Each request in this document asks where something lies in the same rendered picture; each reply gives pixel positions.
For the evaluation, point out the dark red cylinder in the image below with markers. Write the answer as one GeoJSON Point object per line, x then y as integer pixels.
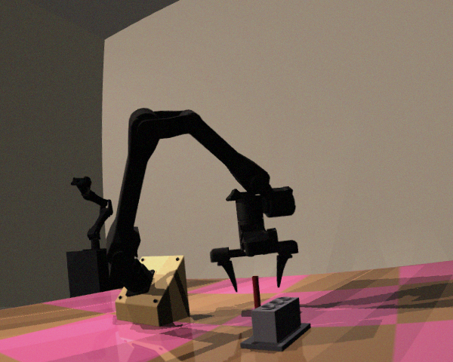
{"type": "Point", "coordinates": [256, 292]}

